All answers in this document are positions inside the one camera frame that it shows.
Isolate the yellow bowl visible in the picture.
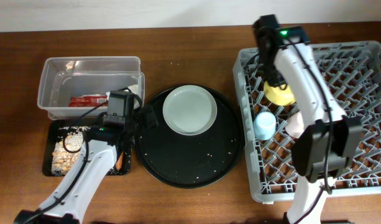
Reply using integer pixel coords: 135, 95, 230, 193
264, 82, 296, 106

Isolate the white tissue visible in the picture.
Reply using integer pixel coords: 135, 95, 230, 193
122, 84, 140, 109

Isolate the grey plate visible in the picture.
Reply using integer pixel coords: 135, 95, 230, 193
162, 85, 218, 136

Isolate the blue cup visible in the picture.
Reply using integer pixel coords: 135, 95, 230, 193
254, 111, 276, 141

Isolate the pink cup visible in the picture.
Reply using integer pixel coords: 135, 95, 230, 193
285, 111, 305, 139

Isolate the red snack wrapper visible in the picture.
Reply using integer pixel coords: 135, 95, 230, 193
68, 95, 107, 107

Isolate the orange carrot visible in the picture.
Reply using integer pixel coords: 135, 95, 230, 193
115, 152, 124, 170

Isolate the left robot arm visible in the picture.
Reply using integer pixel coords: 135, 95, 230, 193
14, 90, 158, 223

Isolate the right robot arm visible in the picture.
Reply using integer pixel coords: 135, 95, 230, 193
252, 14, 362, 223

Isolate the grey dishwasher rack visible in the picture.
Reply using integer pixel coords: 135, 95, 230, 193
232, 41, 381, 203

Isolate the round black serving tray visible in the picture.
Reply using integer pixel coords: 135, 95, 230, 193
135, 88, 244, 189

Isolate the clear plastic bin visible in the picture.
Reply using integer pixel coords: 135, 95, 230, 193
37, 56, 145, 120

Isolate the black rectangular tray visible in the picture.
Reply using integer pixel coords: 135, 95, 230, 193
42, 119, 132, 177

